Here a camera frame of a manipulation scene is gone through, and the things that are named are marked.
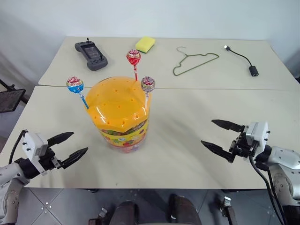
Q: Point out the red wrapped lollipop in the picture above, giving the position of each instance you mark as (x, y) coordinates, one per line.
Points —
(133, 57)

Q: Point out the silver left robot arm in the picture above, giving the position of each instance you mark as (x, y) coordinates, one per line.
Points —
(9, 173)

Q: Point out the black mesh stand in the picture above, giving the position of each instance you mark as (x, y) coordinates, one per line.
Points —
(9, 100)

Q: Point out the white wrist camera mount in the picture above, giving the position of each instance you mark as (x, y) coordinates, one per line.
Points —
(32, 143)
(257, 133)

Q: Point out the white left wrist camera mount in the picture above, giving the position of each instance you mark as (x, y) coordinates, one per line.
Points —
(32, 143)

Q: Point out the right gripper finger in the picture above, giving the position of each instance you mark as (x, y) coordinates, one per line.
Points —
(228, 125)
(218, 149)

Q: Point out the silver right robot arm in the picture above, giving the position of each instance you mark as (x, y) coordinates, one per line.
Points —
(286, 157)

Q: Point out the dark rounded shape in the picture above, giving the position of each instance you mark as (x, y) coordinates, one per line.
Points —
(184, 211)
(124, 214)

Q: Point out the yellow sponge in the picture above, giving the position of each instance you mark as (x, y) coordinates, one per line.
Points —
(145, 43)

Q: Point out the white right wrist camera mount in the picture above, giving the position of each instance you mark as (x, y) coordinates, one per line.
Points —
(257, 133)

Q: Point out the grey handheld game controller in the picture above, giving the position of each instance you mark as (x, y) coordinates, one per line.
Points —
(91, 55)

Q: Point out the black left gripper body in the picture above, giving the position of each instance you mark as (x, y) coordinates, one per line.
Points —
(48, 160)

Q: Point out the pink white wrapped lollipop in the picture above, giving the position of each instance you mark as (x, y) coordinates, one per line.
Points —
(147, 84)

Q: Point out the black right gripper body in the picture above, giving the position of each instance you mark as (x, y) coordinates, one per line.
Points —
(242, 147)

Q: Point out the dark metal bracket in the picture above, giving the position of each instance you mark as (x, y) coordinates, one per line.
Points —
(98, 216)
(228, 211)

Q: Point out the yellow lollipop display tub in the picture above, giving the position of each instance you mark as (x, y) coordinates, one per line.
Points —
(117, 105)

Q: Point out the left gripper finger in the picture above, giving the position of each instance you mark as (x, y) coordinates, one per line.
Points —
(73, 157)
(61, 137)

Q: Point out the blue wrapped lollipop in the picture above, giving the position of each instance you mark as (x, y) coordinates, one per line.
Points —
(75, 84)

